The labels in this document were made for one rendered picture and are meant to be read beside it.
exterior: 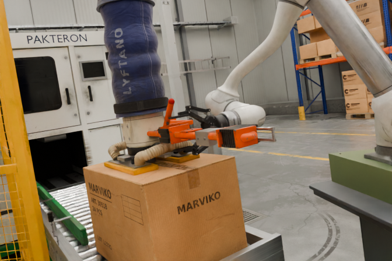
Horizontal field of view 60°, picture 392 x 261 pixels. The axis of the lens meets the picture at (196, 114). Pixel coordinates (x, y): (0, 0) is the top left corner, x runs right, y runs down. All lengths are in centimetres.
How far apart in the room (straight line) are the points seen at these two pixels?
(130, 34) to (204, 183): 63
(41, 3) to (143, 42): 905
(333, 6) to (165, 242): 92
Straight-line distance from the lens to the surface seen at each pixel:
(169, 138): 117
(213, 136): 97
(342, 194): 142
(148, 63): 135
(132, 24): 137
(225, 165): 129
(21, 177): 175
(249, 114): 135
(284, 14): 135
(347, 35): 117
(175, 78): 437
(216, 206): 128
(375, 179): 135
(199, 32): 1184
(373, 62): 117
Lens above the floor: 121
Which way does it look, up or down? 3 degrees down
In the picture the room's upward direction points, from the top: 8 degrees counter-clockwise
